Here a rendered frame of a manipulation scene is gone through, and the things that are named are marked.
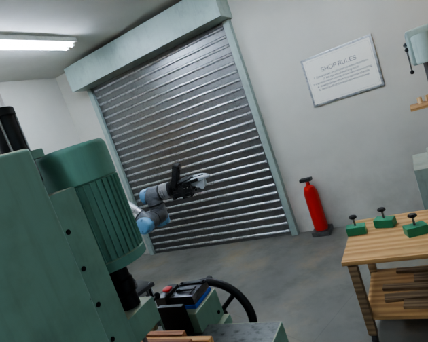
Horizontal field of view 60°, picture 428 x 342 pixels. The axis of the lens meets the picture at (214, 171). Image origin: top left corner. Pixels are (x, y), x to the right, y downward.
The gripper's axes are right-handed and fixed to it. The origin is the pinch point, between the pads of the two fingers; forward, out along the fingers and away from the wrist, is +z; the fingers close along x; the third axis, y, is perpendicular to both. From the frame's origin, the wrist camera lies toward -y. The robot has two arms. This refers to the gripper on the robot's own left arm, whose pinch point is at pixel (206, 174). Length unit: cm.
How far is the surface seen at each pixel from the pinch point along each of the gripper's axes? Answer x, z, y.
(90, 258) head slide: 89, 4, -15
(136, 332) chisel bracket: 85, 2, 9
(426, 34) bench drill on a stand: -100, 118, -14
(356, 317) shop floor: -50, 37, 132
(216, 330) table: 71, 14, 24
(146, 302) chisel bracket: 78, 3, 6
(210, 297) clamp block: 61, 11, 20
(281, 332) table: 73, 32, 25
